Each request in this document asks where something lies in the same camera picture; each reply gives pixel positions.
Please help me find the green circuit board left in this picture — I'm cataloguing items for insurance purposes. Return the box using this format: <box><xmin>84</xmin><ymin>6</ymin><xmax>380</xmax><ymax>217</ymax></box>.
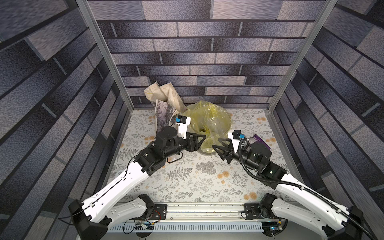
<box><xmin>135</xmin><ymin>222</ymin><xmax>154</xmax><ymax>232</ymax></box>

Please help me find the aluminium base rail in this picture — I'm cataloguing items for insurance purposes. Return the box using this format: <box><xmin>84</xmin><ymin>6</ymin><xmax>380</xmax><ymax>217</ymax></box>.
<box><xmin>104</xmin><ymin>201</ymin><xmax>301</xmax><ymax>233</ymax></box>

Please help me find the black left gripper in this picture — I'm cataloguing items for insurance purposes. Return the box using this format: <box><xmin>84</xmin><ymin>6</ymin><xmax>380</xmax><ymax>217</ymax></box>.
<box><xmin>163</xmin><ymin>131</ymin><xmax>207</xmax><ymax>160</ymax></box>

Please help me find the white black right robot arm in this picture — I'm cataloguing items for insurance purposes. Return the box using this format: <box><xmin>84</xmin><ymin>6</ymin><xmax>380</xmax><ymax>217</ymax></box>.
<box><xmin>212</xmin><ymin>139</ymin><xmax>372</xmax><ymax>240</ymax></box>

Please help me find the green circuit board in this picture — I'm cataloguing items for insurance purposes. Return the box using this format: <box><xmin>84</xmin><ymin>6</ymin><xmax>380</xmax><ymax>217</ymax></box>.
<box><xmin>262</xmin><ymin>222</ymin><xmax>283</xmax><ymax>232</ymax></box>
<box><xmin>135</xmin><ymin>222</ymin><xmax>154</xmax><ymax>232</ymax></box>

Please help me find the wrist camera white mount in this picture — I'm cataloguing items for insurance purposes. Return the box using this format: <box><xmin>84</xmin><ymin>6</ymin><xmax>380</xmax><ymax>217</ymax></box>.
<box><xmin>176</xmin><ymin>115</ymin><xmax>191</xmax><ymax>139</ymax></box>
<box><xmin>228</xmin><ymin>130</ymin><xmax>246</xmax><ymax>153</ymax></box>

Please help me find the aluminium frame post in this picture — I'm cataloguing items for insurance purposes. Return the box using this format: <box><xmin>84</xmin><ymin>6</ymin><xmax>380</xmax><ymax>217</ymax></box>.
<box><xmin>268</xmin><ymin>0</ymin><xmax>337</xmax><ymax>114</ymax></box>
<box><xmin>76</xmin><ymin>0</ymin><xmax>134</xmax><ymax>113</ymax></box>

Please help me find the purple packet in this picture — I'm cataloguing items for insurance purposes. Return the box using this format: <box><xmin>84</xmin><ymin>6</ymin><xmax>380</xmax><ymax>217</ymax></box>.
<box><xmin>253</xmin><ymin>134</ymin><xmax>271</xmax><ymax>150</ymax></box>

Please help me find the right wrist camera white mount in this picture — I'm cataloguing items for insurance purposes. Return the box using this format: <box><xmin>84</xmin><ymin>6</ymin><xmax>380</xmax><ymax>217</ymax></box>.
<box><xmin>228</xmin><ymin>130</ymin><xmax>246</xmax><ymax>153</ymax></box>

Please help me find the aluminium frame post right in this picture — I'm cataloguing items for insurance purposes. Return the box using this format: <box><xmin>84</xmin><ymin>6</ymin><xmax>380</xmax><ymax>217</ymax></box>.
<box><xmin>268</xmin><ymin>0</ymin><xmax>337</xmax><ymax>114</ymax></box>

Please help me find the beige printed tote bag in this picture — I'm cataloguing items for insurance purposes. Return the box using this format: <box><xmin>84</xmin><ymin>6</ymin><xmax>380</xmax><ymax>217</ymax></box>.
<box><xmin>144</xmin><ymin>82</ymin><xmax>186</xmax><ymax>134</ymax></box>

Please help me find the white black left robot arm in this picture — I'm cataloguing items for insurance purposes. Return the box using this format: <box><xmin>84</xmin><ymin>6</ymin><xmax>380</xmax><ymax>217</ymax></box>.
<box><xmin>69</xmin><ymin>127</ymin><xmax>206</xmax><ymax>240</ymax></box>

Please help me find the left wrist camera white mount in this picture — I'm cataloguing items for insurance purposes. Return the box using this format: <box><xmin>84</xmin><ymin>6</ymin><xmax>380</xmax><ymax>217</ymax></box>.
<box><xmin>176</xmin><ymin>115</ymin><xmax>191</xmax><ymax>139</ymax></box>

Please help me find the aluminium frame post left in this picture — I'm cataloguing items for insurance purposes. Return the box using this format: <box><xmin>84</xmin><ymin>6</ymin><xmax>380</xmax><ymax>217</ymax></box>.
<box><xmin>76</xmin><ymin>0</ymin><xmax>134</xmax><ymax>113</ymax></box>

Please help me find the green circuit board right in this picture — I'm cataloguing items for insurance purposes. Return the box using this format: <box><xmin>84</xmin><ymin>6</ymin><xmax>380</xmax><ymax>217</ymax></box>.
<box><xmin>262</xmin><ymin>222</ymin><xmax>283</xmax><ymax>232</ymax></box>

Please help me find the yellow plastic trash bag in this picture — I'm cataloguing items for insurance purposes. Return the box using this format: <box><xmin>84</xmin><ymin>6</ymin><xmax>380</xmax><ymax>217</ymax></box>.
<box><xmin>183</xmin><ymin>101</ymin><xmax>232</xmax><ymax>155</ymax></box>

